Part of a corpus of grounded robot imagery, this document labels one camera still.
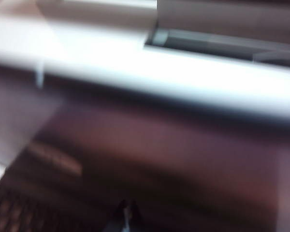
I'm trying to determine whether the grey cable box flap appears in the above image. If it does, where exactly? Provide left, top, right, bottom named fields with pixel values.
left=157, top=0, right=290, bottom=46

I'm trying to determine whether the black Lenovo laptop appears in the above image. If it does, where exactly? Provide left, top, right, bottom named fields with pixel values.
left=0, top=91, right=290, bottom=232

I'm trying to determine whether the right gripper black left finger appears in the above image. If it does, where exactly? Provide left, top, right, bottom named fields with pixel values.
left=111, top=198, right=128, bottom=232

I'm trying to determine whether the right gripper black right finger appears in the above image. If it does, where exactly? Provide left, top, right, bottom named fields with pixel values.
left=128, top=198, right=145, bottom=232

